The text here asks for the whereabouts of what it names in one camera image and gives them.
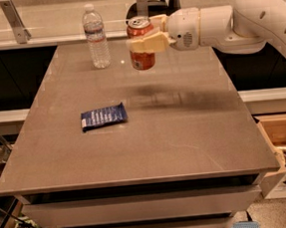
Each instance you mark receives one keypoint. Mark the upper grey drawer front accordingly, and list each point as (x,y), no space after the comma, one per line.
(142,207)

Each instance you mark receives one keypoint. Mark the metal railing bracket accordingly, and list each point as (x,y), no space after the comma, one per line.
(142,7)
(20,32)

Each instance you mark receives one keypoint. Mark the middle metal railing bracket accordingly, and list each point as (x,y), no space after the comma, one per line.
(142,7)

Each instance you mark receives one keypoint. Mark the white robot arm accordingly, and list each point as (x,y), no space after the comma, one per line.
(244,27)

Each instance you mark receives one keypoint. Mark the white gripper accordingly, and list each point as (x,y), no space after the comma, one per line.
(183,29)

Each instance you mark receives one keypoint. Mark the blue perforated basket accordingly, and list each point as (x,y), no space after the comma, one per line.
(250,224)

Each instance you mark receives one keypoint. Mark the blue snack packet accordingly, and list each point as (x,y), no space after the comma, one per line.
(103,117)

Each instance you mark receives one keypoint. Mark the clear plastic water bottle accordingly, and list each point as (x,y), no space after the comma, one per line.
(94,29)

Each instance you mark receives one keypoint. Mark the black office chair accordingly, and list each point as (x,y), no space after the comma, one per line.
(156,7)

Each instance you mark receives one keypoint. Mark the orange coke can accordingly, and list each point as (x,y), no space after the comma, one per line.
(138,26)

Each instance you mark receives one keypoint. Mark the left metal railing bracket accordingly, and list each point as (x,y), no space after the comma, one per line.
(20,32)

